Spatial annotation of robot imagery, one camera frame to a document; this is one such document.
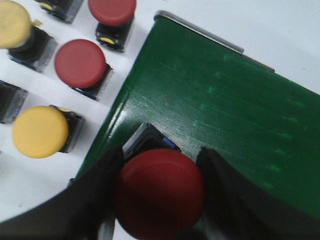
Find black yellow switch block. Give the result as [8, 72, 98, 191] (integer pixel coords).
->
[36, 0, 84, 24]

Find green conveyor belt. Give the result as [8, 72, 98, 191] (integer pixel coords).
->
[77, 16, 320, 217]

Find yellow mushroom push button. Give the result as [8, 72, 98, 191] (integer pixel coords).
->
[0, 0, 57, 73]
[12, 105, 85, 159]

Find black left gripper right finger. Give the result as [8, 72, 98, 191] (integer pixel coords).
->
[196, 147, 320, 240]

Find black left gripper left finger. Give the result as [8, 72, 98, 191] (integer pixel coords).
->
[0, 147, 124, 240]

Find red mushroom push button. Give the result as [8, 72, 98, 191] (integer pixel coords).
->
[115, 123, 205, 240]
[54, 39, 113, 101]
[88, 0, 137, 52]

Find aluminium conveyor frame rail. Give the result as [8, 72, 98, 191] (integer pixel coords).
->
[153, 10, 276, 73]

